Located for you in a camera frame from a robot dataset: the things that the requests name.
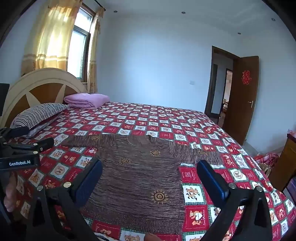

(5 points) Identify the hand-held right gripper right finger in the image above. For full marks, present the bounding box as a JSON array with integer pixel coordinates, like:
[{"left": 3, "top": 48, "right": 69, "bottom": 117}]
[{"left": 196, "top": 160, "right": 272, "bottom": 241}]

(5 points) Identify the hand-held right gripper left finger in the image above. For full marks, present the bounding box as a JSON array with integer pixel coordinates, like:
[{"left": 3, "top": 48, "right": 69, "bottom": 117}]
[{"left": 22, "top": 158, "right": 103, "bottom": 241}]

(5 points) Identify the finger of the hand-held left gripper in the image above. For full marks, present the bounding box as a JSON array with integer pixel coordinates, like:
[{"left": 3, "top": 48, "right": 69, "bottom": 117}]
[
  {"left": 7, "top": 137, "right": 55, "bottom": 154},
  {"left": 0, "top": 126, "right": 29, "bottom": 140}
]

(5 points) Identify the brown knitted sweater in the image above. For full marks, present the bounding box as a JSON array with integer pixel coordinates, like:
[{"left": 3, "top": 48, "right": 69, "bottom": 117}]
[{"left": 61, "top": 133, "right": 223, "bottom": 235}]

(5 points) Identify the person's left hand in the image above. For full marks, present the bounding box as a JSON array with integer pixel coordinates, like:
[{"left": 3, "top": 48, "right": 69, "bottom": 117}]
[{"left": 4, "top": 173, "right": 18, "bottom": 212}]

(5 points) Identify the light patterned pillow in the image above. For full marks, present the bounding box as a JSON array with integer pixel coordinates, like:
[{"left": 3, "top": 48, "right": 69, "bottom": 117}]
[{"left": 23, "top": 111, "right": 62, "bottom": 139}]

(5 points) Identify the striped pillow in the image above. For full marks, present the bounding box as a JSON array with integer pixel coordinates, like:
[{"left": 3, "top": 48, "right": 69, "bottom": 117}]
[{"left": 10, "top": 103, "right": 70, "bottom": 137}]

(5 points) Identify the cream and brown headboard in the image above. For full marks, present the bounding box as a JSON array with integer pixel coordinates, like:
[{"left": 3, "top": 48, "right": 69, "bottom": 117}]
[{"left": 0, "top": 68, "right": 88, "bottom": 128}]

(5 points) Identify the red plaid bag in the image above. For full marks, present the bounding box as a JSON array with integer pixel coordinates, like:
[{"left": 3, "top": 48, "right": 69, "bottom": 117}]
[{"left": 253, "top": 152, "right": 280, "bottom": 176}]

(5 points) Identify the pink folded blanket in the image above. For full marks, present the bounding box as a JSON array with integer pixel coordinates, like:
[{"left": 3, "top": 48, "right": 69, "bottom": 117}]
[{"left": 63, "top": 93, "right": 110, "bottom": 110}]

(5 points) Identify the wooden cabinet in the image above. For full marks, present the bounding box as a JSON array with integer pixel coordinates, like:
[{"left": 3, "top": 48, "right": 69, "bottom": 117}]
[{"left": 268, "top": 133, "right": 296, "bottom": 193}]

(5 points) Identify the red checkered printed bed sheet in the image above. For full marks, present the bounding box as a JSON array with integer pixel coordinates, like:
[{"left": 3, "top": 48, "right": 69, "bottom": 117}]
[{"left": 5, "top": 102, "right": 295, "bottom": 241}]

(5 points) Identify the brown wooden door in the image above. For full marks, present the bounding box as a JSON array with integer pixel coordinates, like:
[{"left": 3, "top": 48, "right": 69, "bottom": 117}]
[{"left": 223, "top": 56, "right": 259, "bottom": 145}]

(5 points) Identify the wide yellow curtain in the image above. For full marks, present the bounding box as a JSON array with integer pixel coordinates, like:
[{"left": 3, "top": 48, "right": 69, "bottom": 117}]
[{"left": 21, "top": 0, "right": 81, "bottom": 77}]

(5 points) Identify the narrow yellow curtain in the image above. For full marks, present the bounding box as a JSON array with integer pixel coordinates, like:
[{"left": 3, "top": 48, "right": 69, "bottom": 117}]
[{"left": 87, "top": 7, "right": 104, "bottom": 93}]

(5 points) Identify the red paper door decoration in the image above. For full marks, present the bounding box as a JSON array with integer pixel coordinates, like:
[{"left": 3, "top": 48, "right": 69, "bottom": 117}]
[{"left": 241, "top": 71, "right": 252, "bottom": 85}]

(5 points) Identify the black curtain rod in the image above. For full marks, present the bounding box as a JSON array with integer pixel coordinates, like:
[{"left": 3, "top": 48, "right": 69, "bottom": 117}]
[{"left": 82, "top": 0, "right": 105, "bottom": 11}]

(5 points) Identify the brown door frame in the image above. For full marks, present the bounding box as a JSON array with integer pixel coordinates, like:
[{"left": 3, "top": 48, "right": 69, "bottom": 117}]
[{"left": 205, "top": 46, "right": 240, "bottom": 121}]

